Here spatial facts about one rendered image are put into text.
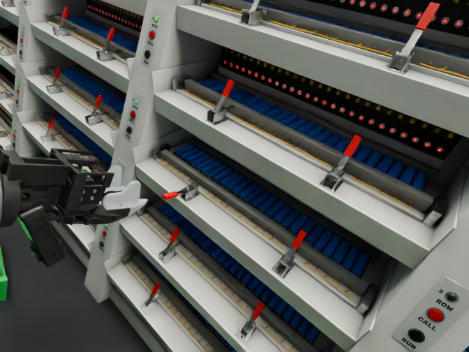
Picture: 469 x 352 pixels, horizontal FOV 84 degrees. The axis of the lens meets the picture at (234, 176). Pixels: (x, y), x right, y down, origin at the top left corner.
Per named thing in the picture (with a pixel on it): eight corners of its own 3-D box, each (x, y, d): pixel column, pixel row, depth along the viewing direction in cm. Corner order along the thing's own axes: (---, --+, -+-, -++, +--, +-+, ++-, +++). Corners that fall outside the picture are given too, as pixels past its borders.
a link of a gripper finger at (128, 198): (165, 186, 45) (113, 184, 37) (152, 215, 46) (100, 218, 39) (155, 177, 46) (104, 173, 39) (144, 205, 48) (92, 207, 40)
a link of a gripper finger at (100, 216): (135, 214, 41) (75, 216, 34) (131, 221, 41) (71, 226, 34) (121, 198, 44) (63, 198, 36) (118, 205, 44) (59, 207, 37)
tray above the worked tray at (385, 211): (412, 269, 38) (481, 204, 29) (154, 110, 64) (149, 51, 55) (433, 201, 51) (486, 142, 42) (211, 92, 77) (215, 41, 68)
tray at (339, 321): (345, 351, 45) (371, 331, 38) (136, 177, 71) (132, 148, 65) (379, 273, 57) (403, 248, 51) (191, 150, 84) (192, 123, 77)
